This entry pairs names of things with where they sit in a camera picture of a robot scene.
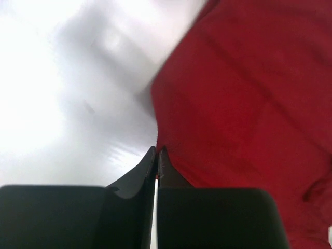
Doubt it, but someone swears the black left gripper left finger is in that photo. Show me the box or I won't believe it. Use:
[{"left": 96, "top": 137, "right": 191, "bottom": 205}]
[{"left": 1, "top": 147, "right": 157, "bottom": 248}]

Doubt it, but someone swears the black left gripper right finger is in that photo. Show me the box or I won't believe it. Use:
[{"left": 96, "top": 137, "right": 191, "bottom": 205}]
[{"left": 157, "top": 148, "right": 290, "bottom": 248}]

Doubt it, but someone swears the red t shirt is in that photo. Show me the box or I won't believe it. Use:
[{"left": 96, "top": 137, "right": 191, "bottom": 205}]
[{"left": 151, "top": 1, "right": 331, "bottom": 248}]

